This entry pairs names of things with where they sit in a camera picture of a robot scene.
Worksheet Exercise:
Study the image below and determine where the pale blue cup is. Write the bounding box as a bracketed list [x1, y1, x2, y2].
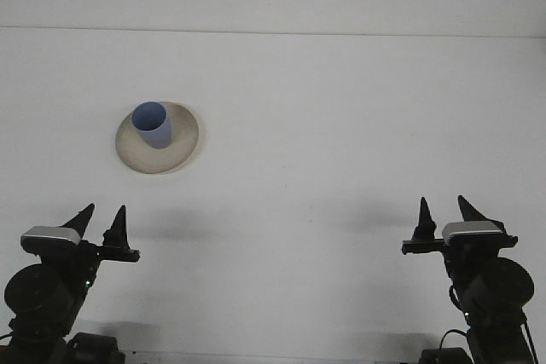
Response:
[131, 101, 172, 150]

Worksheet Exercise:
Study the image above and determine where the pale round plate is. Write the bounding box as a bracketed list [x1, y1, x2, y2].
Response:
[114, 100, 205, 176]

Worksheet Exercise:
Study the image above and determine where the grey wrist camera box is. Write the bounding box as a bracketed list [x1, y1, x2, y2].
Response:
[20, 225, 84, 246]
[441, 220, 505, 248]

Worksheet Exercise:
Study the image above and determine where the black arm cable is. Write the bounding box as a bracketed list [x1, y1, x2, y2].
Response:
[440, 328, 470, 352]

